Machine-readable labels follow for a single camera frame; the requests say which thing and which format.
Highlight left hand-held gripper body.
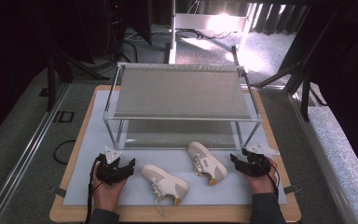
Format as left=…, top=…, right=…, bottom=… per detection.
left=95, top=146, right=129, bottom=187

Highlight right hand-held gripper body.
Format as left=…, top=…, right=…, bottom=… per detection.
left=241, top=142, right=281, bottom=178

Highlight white and grey sneaker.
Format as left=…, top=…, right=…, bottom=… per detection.
left=140, top=163, right=190, bottom=217
left=186, top=141, right=228, bottom=187

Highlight metal shoe rack grey shelves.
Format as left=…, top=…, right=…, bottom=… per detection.
left=102, top=62, right=264, bottom=151

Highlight person's right hand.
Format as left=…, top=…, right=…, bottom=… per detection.
left=242, top=157, right=280, bottom=196

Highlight person's left hand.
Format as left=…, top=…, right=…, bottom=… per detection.
left=91, top=162, right=129, bottom=213

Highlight pale blue mat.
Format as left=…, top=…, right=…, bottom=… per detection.
left=62, top=90, right=288, bottom=206

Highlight black metal stand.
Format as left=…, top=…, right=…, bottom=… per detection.
left=251, top=59, right=312, bottom=122
left=44, top=50, right=110, bottom=112

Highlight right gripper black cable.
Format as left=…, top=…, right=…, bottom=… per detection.
left=247, top=153, right=282, bottom=200

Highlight black strap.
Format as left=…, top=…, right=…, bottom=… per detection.
left=48, top=185, right=67, bottom=199
left=282, top=184, right=302, bottom=195

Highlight black cable loop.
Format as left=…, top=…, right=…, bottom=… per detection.
left=52, top=139, right=77, bottom=166

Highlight aluminium rail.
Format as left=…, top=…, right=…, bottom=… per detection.
left=287, top=92, right=358, bottom=224
left=0, top=82, right=71, bottom=224

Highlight black floor bracket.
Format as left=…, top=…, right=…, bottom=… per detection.
left=53, top=110, right=76, bottom=124

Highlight black cable bundle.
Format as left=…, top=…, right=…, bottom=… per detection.
left=175, top=27, right=235, bottom=41

